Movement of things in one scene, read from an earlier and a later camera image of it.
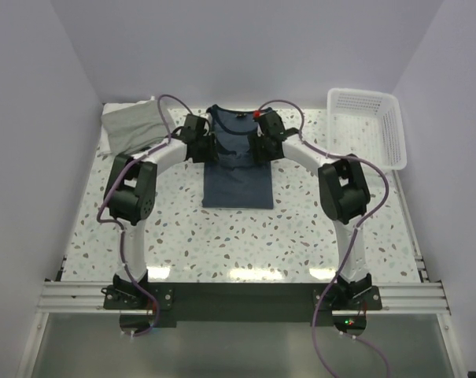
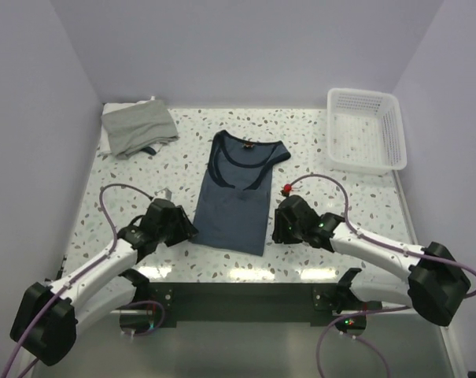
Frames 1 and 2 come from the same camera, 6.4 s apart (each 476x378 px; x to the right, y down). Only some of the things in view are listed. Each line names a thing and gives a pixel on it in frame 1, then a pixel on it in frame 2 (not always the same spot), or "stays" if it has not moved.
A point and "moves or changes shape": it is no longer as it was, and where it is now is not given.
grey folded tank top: x=135 y=127 stays
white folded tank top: x=104 y=146 stays
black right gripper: x=257 y=155 -> x=278 y=234
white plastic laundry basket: x=366 y=124 stays
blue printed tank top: x=236 y=181 moves or changes shape
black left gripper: x=212 y=153 -> x=185 y=228
